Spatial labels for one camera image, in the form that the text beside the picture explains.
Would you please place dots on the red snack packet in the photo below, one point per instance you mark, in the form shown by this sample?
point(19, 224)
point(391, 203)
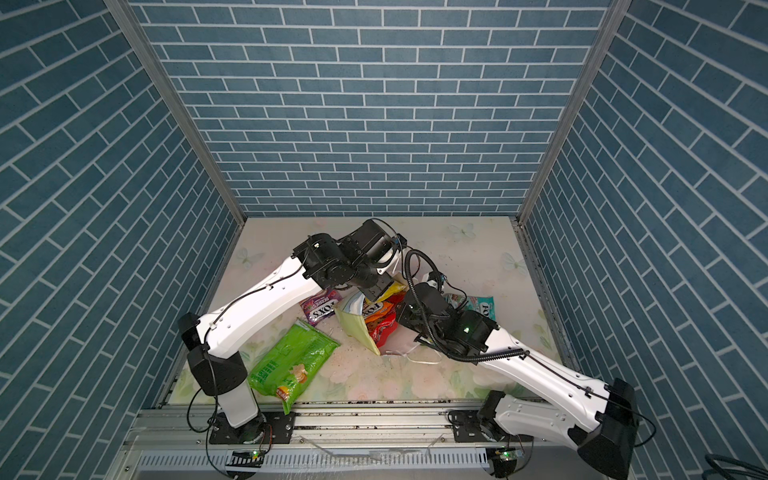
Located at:
point(380, 327)

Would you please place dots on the bright green snack packet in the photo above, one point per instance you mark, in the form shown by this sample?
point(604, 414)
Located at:
point(289, 367)

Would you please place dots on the teal Fox's candy bag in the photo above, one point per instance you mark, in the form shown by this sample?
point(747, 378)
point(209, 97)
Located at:
point(483, 305)

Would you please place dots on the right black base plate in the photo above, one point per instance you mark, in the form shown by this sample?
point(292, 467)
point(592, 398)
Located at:
point(467, 427)

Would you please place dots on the white green paper bag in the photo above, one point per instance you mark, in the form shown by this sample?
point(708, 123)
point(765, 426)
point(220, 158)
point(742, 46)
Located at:
point(401, 343)

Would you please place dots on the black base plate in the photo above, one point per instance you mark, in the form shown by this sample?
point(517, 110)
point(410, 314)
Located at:
point(267, 428)
point(467, 427)

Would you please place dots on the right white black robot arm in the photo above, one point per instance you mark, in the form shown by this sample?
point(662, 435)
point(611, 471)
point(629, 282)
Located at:
point(598, 420)

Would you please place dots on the orange yellow snack packet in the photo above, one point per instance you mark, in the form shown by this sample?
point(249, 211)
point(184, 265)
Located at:
point(378, 310)

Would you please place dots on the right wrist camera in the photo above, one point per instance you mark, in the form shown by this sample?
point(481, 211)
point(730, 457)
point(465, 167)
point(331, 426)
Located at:
point(435, 279)

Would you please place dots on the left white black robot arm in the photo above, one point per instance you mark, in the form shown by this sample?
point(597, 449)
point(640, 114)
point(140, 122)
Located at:
point(366, 259)

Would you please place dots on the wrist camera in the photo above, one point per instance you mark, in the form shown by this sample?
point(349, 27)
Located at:
point(392, 262)
point(435, 279)

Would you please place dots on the aluminium mounting rail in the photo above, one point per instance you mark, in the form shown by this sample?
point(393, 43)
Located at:
point(327, 438)

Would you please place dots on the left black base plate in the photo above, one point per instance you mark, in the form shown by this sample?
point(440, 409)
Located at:
point(267, 428)

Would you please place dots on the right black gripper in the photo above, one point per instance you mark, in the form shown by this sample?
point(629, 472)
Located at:
point(404, 313)

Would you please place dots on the floral table mat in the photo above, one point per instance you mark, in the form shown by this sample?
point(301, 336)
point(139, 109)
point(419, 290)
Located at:
point(480, 256)

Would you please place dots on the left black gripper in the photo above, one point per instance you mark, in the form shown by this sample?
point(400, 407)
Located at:
point(377, 291)

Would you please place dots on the purple Fox's candy bag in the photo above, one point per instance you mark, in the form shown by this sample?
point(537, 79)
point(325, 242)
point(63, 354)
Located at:
point(321, 306)

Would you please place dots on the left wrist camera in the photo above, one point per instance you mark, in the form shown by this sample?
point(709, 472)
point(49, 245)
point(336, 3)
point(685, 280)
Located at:
point(392, 262)

